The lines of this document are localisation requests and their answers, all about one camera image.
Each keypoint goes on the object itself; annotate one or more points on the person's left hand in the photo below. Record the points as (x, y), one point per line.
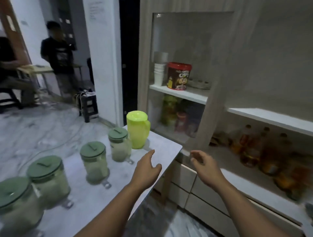
(145, 171)

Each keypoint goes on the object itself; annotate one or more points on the person's right hand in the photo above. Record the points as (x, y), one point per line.
(209, 171)

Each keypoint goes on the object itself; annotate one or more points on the green-lid clear jar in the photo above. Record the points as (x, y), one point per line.
(49, 183)
(17, 210)
(118, 146)
(94, 163)

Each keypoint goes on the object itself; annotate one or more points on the lime green plastic pitcher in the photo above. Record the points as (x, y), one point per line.
(137, 131)

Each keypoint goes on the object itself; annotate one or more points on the wood framed glass cabinet door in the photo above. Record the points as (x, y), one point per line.
(216, 97)

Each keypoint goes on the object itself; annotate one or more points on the person's left forearm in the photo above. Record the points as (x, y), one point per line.
(110, 212)

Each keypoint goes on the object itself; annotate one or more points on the row of amber bottles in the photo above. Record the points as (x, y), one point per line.
(249, 151)

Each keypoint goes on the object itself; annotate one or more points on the red lidded jar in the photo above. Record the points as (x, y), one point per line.
(181, 122)

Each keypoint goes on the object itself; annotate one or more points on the green snack bag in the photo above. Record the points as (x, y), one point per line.
(170, 107)

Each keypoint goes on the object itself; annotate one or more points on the black plastic stool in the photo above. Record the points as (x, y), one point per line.
(9, 98)
(89, 107)

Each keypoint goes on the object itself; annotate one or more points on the dotted white plate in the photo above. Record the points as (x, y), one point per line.
(199, 85)

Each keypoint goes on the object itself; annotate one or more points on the stack of white paper cups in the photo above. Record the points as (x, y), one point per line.
(159, 75)

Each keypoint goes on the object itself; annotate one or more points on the white power strip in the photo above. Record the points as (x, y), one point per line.
(86, 93)

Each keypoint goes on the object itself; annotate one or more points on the red lidded cereal tub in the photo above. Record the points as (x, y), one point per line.
(178, 78)

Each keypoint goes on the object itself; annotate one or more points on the black chair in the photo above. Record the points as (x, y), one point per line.
(90, 70)

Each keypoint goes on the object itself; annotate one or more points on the steel container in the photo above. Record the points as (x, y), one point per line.
(161, 57)

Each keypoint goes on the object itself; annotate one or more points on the light wooden table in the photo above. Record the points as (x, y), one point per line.
(41, 69)

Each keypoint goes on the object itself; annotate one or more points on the white paper notice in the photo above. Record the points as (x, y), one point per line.
(97, 12)

